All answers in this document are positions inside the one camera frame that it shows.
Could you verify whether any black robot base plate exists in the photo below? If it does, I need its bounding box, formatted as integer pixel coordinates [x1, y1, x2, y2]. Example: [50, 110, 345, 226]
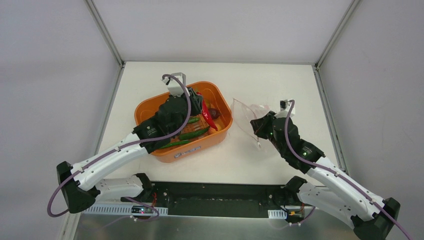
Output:
[135, 181, 301, 218]

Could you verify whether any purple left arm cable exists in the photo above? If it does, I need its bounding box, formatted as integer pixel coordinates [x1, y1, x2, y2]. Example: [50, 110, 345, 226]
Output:
[46, 74, 192, 218]

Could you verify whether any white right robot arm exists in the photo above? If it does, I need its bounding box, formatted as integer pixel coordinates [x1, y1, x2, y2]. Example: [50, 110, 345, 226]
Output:
[250, 111, 401, 240]

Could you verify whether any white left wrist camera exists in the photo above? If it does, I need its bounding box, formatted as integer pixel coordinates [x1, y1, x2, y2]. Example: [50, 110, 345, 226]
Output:
[162, 72, 188, 97]

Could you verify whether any red chili pepper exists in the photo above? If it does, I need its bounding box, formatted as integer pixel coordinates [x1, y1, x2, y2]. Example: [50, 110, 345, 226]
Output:
[201, 100, 219, 131]

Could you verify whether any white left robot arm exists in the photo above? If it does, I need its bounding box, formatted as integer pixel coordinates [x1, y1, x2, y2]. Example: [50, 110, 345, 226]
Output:
[54, 87, 203, 214]

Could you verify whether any white cable duct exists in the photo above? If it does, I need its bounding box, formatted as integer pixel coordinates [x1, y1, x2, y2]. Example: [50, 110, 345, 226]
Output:
[267, 209, 288, 220]
[83, 203, 168, 217]

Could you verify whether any short green chili pepper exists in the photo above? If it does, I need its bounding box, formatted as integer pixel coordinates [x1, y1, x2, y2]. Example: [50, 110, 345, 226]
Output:
[187, 116, 200, 124]

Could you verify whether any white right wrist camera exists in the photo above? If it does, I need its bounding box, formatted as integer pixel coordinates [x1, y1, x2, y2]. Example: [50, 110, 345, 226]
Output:
[274, 99, 296, 118]

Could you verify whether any thin green chili pepper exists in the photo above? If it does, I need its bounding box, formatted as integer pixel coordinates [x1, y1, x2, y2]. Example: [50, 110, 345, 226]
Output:
[159, 140, 191, 149]

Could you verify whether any clear zip top bag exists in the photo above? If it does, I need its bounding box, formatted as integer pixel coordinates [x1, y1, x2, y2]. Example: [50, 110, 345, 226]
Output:
[231, 98, 271, 153]

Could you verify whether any left white cable duct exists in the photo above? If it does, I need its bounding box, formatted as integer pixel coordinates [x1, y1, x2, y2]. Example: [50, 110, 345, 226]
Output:
[83, 203, 168, 217]

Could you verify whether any orange plastic basket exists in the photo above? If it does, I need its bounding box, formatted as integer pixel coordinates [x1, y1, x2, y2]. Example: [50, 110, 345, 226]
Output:
[134, 81, 233, 163]

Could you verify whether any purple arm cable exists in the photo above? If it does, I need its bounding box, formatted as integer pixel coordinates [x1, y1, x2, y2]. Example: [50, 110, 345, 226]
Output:
[284, 99, 413, 240]
[46, 74, 192, 218]

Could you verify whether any right white cable duct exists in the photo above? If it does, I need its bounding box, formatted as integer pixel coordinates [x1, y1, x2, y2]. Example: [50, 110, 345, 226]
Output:
[267, 209, 288, 220]

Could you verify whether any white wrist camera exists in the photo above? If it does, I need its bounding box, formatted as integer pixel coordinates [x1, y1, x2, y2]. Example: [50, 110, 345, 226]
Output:
[162, 72, 188, 97]
[274, 99, 296, 118]

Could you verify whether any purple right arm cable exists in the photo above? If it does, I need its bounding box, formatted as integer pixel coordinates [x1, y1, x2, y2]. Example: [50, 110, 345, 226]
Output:
[284, 99, 413, 240]

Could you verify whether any long green chili pepper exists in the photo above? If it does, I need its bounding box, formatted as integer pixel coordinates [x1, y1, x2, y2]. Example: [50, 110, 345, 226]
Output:
[178, 126, 210, 141]

